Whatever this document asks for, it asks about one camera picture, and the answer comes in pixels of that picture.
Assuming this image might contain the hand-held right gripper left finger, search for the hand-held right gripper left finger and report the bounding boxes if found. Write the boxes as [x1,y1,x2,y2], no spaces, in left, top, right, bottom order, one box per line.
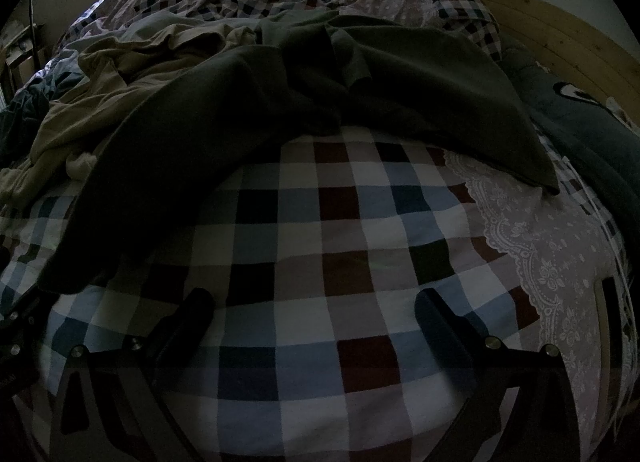
[50,287,217,462]

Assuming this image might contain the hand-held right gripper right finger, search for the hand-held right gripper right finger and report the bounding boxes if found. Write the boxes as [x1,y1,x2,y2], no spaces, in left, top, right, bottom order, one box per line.
[414,287,582,462]

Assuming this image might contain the dark green shirt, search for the dark green shirt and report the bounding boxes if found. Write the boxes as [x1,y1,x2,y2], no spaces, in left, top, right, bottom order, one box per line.
[37,10,561,295]

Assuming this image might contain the large-check bed sheet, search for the large-check bed sheet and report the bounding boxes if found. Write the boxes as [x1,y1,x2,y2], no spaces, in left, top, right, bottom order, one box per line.
[0,125,640,462]

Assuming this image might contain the dark teal garment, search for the dark teal garment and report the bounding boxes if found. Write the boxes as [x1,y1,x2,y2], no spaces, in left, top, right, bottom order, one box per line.
[0,75,58,168]

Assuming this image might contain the dark teal plush pillow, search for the dark teal plush pillow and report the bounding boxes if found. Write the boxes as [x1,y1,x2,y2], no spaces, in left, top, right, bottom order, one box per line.
[500,42,640,243]

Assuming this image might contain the beige shirt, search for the beige shirt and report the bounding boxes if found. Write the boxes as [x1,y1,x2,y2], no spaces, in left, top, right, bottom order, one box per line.
[0,26,261,208]

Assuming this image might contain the wooden headboard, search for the wooden headboard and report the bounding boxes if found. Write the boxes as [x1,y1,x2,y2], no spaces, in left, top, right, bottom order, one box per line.
[470,0,640,113]

